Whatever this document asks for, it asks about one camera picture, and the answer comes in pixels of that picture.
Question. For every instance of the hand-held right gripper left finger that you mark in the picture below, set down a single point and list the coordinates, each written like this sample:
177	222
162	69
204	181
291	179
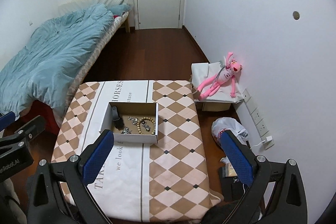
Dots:
98	155

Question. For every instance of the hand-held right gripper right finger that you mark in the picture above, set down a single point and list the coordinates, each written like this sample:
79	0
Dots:
237	157

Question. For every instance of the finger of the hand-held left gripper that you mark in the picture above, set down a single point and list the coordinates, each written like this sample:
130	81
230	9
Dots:
31	127
6	120

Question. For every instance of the black smart watch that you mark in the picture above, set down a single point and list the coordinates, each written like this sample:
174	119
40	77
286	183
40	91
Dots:
118	121

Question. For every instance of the white cardboard box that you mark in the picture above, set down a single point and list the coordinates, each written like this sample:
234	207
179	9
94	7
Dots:
136	138

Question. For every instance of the small silver pendant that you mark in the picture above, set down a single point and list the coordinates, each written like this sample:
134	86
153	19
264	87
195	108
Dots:
147	128

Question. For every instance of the person's left forearm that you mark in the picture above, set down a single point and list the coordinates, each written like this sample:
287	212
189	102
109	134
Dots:
8	203

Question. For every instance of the crumpled white paper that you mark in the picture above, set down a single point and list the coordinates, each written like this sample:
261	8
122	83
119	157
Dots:
224	160

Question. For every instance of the red bed sheet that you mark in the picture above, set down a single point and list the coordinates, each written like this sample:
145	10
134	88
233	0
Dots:
44	119

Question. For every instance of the small flat box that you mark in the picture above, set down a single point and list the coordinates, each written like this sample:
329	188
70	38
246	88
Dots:
232	172

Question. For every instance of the white plastic bag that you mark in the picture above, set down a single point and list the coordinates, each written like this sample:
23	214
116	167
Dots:
228	127

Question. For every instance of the black bag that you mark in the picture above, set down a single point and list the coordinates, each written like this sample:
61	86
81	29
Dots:
233	191

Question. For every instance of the white charger plug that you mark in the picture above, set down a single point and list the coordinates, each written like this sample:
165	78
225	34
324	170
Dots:
267	140

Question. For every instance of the white power strip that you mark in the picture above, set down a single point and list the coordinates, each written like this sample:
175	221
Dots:
258	116

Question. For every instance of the brown cardboard box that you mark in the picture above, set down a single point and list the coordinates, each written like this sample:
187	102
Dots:
216	106

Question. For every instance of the checkered tablecloth with lettering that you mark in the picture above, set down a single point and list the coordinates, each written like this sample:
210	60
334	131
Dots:
170	174

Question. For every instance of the blue duvet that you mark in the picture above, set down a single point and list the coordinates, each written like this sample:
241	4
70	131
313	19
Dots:
52	56

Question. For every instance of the pink plush toy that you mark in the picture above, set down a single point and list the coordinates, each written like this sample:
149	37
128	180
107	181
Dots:
225	74

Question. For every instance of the blue pillow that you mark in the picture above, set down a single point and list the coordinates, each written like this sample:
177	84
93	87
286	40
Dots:
119	8

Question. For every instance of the wooden bed frame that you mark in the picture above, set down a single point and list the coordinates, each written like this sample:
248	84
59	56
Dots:
127	22

